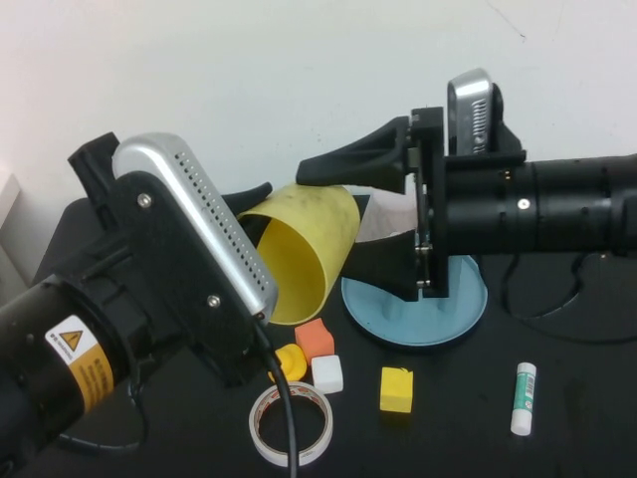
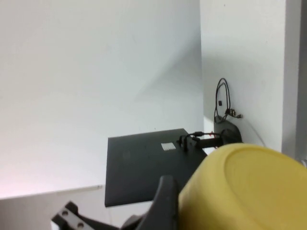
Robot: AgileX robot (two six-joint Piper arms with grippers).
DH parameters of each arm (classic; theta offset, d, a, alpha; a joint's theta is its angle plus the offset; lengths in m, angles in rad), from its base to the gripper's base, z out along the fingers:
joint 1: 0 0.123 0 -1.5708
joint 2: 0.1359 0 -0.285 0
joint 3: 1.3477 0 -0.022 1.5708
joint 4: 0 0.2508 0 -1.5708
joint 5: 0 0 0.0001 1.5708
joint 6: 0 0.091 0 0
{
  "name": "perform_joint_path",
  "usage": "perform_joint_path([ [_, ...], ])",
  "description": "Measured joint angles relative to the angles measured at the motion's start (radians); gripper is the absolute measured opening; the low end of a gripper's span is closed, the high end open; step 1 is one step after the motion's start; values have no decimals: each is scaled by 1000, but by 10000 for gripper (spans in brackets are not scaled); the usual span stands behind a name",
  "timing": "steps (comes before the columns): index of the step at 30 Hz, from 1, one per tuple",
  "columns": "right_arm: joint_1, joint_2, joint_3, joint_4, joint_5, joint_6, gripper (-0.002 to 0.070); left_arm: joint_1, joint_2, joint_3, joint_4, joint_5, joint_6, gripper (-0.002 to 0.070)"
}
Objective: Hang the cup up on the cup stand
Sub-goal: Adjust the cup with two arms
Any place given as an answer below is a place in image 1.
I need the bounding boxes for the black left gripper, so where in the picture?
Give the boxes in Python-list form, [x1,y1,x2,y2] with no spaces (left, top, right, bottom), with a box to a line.
[68,131,274,389]

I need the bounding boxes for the white cabinet panel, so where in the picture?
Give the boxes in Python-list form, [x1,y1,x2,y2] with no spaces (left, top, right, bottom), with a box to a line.
[0,171,24,300]

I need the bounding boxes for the yellow rubber duck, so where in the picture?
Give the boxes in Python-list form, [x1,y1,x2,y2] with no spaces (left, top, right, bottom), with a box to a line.
[267,343,311,384]

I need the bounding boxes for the yellow foam cube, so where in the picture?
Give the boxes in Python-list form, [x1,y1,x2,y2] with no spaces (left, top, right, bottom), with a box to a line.
[379,365,414,414]

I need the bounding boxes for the yellow cup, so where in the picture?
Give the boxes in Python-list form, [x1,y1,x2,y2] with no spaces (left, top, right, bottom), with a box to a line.
[237,182,361,328]

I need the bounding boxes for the white tape roll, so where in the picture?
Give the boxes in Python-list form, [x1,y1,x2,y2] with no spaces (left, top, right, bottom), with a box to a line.
[248,380,333,468]

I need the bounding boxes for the green white glue stick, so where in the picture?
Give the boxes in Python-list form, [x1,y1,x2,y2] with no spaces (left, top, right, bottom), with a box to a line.
[510,361,540,437]

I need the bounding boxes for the orange foam cube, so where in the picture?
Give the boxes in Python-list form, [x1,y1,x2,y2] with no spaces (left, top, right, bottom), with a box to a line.
[294,319,334,360]

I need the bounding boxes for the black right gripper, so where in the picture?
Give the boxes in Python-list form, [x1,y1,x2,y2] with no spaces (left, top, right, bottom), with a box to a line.
[296,106,533,304]

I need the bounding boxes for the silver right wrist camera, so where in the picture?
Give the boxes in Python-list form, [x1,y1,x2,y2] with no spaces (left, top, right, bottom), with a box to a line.
[446,67,505,156]

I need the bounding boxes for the blue cup stand white caps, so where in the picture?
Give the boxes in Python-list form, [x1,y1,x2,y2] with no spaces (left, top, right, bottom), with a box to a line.
[340,253,489,349]

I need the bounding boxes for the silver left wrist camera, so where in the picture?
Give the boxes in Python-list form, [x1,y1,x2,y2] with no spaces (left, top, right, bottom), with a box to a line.
[111,131,279,325]

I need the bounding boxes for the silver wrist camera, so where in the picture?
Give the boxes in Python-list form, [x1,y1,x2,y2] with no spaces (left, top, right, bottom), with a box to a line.
[111,131,279,325]
[446,67,505,156]

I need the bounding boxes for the white foam cube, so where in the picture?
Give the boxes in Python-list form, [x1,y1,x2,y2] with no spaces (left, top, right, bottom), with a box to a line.
[311,354,344,395]

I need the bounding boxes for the black right camera cable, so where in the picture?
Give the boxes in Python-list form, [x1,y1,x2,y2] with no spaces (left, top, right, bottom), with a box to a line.
[500,251,637,346]

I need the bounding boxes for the pale pink cup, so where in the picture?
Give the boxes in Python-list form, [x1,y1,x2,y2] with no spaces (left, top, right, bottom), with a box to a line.
[358,191,418,241]

